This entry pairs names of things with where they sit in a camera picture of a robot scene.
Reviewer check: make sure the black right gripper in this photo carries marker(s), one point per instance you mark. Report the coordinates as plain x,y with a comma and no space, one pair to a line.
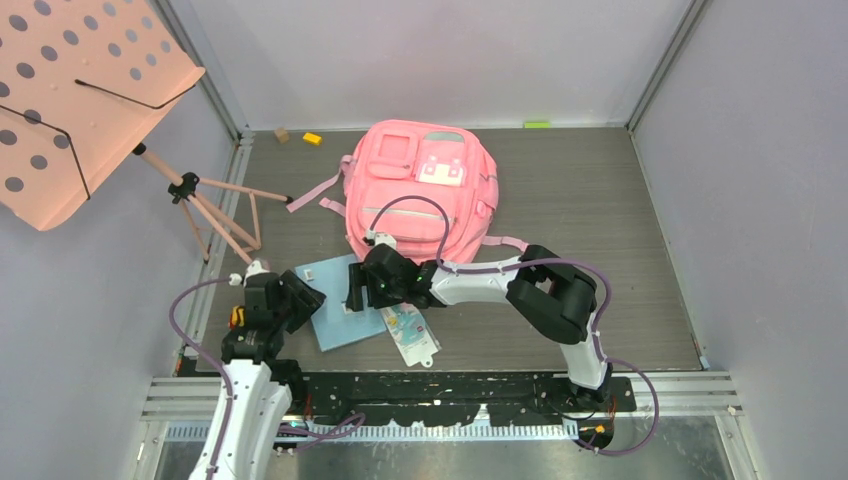
357,276

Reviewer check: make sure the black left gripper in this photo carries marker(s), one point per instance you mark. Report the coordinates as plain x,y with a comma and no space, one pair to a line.
309,300

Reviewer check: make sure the light blue notebook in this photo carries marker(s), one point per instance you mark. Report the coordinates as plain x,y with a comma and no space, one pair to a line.
334,324

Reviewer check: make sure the packaged blue correction tape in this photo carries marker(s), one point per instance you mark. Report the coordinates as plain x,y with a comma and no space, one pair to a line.
411,335

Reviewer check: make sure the pink student backpack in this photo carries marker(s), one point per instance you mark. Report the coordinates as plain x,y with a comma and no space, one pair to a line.
434,188

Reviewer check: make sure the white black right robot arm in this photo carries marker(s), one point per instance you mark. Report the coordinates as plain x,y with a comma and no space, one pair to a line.
561,300

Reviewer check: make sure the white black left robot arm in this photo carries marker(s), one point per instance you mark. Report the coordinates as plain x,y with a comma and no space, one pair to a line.
255,387

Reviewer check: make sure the yellow blue toy car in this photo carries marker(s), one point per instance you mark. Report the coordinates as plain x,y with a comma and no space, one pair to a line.
235,316

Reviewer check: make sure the small yellow block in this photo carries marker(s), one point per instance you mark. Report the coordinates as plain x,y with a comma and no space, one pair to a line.
312,139

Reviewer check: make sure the small wooden cube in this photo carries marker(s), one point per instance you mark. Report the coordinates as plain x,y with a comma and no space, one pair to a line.
282,135

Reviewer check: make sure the pink perforated music stand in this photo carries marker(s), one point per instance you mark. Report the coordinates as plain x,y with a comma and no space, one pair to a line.
83,83

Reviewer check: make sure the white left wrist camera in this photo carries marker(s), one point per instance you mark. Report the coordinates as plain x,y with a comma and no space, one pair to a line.
254,268

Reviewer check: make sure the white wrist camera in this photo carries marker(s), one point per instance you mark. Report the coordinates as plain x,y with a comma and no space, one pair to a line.
254,268
373,238

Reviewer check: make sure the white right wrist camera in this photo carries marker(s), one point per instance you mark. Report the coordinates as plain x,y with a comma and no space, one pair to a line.
373,238

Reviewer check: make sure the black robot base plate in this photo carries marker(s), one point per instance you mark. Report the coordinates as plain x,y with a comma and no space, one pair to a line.
442,399

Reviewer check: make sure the white slotted cable duct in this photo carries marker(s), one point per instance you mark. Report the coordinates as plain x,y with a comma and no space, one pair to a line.
478,430

